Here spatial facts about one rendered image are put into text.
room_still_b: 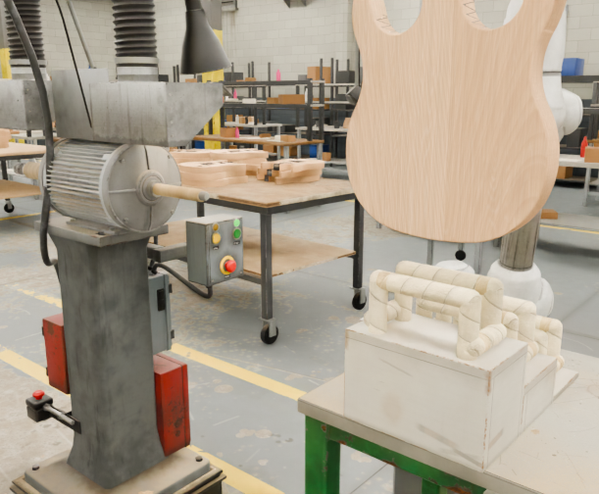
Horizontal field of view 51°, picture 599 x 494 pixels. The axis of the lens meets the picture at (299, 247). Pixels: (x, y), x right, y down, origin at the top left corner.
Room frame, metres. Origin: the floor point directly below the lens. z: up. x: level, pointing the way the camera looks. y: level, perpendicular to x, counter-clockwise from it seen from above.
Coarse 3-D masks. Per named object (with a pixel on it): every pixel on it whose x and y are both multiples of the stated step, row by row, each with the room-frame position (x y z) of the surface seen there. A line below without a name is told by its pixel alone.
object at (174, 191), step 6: (156, 186) 1.69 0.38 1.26; (162, 186) 1.68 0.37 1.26; (168, 186) 1.67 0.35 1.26; (174, 186) 1.66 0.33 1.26; (180, 186) 1.65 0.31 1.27; (156, 192) 1.69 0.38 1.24; (162, 192) 1.68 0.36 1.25; (168, 192) 1.66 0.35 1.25; (174, 192) 1.64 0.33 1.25; (180, 192) 1.63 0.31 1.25; (186, 192) 1.61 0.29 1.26; (192, 192) 1.60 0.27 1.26; (198, 192) 1.59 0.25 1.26; (180, 198) 1.64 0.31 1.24; (186, 198) 1.62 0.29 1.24; (192, 198) 1.60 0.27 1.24; (198, 198) 1.59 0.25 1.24
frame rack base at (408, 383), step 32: (416, 320) 1.09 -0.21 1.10; (352, 352) 1.04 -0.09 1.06; (384, 352) 0.99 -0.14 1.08; (416, 352) 0.95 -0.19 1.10; (448, 352) 0.94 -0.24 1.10; (512, 352) 0.94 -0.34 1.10; (352, 384) 1.04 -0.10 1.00; (384, 384) 0.99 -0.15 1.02; (416, 384) 0.95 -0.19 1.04; (448, 384) 0.91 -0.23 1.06; (480, 384) 0.88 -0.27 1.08; (512, 384) 0.94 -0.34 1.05; (352, 416) 1.03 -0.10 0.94; (384, 416) 0.99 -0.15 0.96; (416, 416) 0.95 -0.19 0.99; (448, 416) 0.91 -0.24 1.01; (480, 416) 0.88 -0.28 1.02; (512, 416) 0.95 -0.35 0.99; (448, 448) 0.91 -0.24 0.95; (480, 448) 0.88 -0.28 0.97
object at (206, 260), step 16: (192, 224) 1.91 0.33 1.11; (208, 224) 1.88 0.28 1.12; (224, 224) 1.93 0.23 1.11; (240, 224) 1.98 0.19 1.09; (192, 240) 1.91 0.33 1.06; (208, 240) 1.88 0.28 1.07; (224, 240) 1.92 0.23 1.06; (240, 240) 1.98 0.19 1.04; (192, 256) 1.92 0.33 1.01; (208, 256) 1.88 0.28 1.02; (224, 256) 1.92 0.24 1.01; (240, 256) 1.98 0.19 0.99; (176, 272) 1.97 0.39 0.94; (192, 272) 1.92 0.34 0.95; (208, 272) 1.88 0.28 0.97; (224, 272) 1.92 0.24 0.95; (240, 272) 1.98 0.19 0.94; (192, 288) 1.94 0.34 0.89; (208, 288) 1.93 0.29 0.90
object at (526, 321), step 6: (534, 312) 1.09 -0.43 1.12; (522, 318) 1.10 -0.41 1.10; (528, 318) 1.09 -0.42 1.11; (534, 318) 1.10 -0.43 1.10; (522, 324) 1.10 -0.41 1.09; (528, 324) 1.09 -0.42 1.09; (534, 324) 1.10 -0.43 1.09; (522, 330) 1.10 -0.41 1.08; (528, 330) 1.09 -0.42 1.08; (522, 336) 1.10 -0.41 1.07; (528, 336) 1.09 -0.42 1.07
